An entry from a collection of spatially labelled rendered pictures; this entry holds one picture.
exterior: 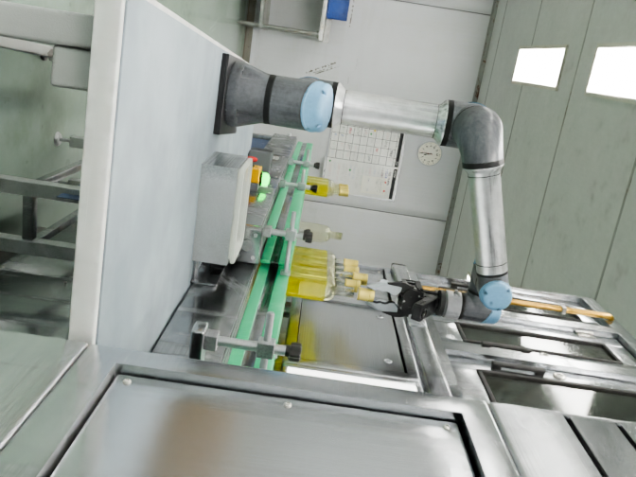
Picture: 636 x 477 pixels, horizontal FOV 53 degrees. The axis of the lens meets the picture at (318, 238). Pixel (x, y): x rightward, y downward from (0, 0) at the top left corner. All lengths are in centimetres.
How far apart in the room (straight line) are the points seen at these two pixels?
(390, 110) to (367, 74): 592
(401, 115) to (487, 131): 23
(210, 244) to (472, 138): 64
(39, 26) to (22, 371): 40
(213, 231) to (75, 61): 66
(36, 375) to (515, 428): 53
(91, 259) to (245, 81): 77
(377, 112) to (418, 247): 637
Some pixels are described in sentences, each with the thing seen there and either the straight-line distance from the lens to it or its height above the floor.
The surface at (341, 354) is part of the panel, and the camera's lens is 165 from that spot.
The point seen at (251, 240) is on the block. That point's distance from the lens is 160.
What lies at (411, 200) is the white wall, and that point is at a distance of 776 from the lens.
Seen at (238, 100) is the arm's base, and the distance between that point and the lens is 148.
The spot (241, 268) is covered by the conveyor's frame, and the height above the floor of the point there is 85.
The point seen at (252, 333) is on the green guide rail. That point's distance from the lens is 130.
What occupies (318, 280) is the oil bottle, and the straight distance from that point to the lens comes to 167.
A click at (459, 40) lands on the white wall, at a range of 765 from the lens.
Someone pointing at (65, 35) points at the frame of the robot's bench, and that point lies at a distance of 85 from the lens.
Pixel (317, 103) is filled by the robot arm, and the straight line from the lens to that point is 147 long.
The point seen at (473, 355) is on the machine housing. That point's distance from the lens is 189.
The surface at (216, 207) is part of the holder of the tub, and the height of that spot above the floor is 79.
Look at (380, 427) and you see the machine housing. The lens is 74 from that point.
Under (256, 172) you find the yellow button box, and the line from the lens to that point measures 198.
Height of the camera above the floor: 99
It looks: 1 degrees up
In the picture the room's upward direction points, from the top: 99 degrees clockwise
